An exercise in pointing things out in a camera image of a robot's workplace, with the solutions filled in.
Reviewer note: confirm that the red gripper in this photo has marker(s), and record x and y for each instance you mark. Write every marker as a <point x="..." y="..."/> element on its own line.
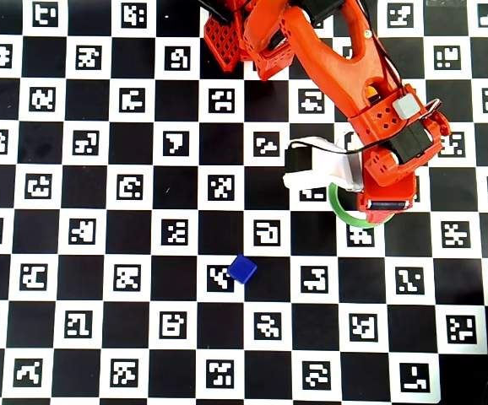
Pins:
<point x="387" y="205"/>

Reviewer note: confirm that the blue cube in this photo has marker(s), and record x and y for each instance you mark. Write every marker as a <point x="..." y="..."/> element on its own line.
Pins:
<point x="242" y="269"/>

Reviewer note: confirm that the black white marker checkerboard mat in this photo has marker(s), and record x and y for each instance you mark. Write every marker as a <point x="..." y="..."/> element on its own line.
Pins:
<point x="83" y="187"/>

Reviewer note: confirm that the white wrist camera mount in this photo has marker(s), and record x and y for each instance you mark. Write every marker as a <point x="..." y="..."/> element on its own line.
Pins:
<point x="324" y="173"/>

